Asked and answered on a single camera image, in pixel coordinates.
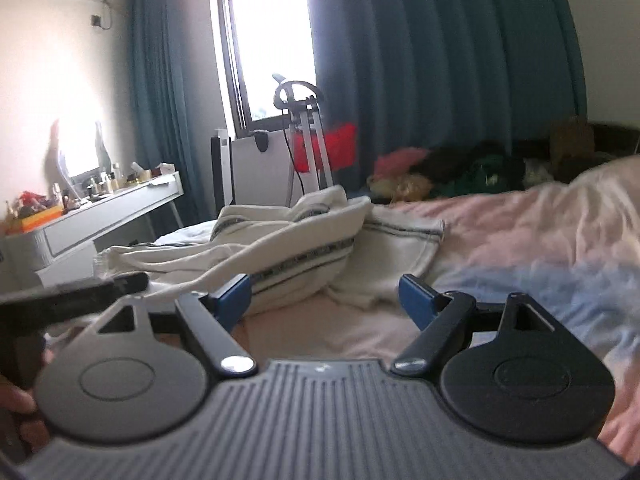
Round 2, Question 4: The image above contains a pile of dark clothes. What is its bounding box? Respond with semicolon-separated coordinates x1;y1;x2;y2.
367;117;639;204

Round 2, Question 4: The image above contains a person's left hand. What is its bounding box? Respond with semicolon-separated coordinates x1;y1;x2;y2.
1;348;54;455

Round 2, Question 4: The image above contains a round vanity mirror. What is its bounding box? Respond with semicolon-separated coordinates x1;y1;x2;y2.
51;117;112;186

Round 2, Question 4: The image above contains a pink garment in pile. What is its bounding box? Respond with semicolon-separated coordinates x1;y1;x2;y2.
373;148;430;179

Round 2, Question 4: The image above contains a cosmetics clutter on table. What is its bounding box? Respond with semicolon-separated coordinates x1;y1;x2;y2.
1;164;183;235

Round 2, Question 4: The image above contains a red cloth on stand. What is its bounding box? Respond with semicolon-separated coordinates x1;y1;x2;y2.
293;124;357;174

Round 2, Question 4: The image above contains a silver garment steamer stand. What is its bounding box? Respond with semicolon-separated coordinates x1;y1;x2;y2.
272;74;334;192

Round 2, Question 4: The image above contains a teal curtain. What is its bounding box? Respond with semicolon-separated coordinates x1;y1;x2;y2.
129;0;208;224
307;0;587;192

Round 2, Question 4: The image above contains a cream zip-up jacket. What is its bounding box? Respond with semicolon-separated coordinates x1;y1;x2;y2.
94;185;445;314

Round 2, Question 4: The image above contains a teal curtain right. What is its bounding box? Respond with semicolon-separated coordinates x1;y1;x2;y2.
307;0;587;192

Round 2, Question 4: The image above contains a white dressing table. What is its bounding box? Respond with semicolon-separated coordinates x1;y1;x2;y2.
1;171;183;289

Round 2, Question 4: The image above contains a teal curtain left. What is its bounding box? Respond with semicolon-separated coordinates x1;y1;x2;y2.
129;0;208;224

